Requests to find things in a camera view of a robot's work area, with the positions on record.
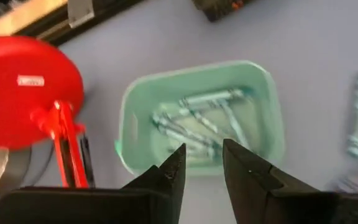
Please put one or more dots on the wooden side board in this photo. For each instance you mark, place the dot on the wooden side board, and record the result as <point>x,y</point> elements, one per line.
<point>17,18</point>

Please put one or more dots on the teal solid bin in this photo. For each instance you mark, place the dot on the teal solid bin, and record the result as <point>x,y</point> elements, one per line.
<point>259,93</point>

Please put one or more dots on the black aluminium table frame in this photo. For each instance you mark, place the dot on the black aluminium table frame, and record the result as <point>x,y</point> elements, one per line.
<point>113,9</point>

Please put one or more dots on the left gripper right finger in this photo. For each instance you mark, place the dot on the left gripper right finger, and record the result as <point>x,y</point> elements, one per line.
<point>275,202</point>

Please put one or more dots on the red desk lamp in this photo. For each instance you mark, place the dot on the red desk lamp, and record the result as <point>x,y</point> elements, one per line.
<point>26,93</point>

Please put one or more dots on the black slotted basket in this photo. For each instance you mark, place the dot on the black slotted basket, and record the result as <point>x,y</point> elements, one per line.
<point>219,7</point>

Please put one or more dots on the teal crayon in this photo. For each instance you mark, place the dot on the teal crayon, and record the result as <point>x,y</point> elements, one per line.
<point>204,121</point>

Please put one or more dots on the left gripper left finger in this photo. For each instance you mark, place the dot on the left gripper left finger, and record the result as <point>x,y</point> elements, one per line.
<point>104,205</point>

